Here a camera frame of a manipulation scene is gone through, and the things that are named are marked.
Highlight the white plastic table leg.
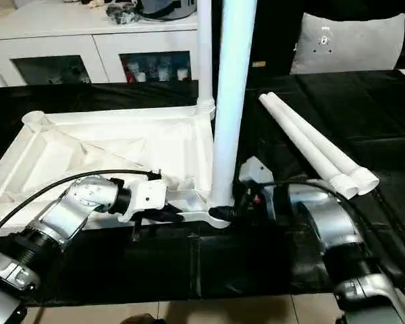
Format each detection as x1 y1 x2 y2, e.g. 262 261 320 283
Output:
209 0 259 227
196 0 217 120
266 92 381 196
258 94 360 200

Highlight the white plastic table top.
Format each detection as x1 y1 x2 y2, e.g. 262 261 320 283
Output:
0 105 238 236

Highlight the black cabinet with gold label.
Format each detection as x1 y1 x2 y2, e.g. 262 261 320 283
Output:
213 0 405 74

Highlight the grey cushion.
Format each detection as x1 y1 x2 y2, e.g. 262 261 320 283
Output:
288 12 405 75

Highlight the white glass-door cabinet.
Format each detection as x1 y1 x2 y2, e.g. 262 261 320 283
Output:
0 0 202 87

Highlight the dark round appliance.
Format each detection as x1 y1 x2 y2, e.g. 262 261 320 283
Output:
107 0 200 21

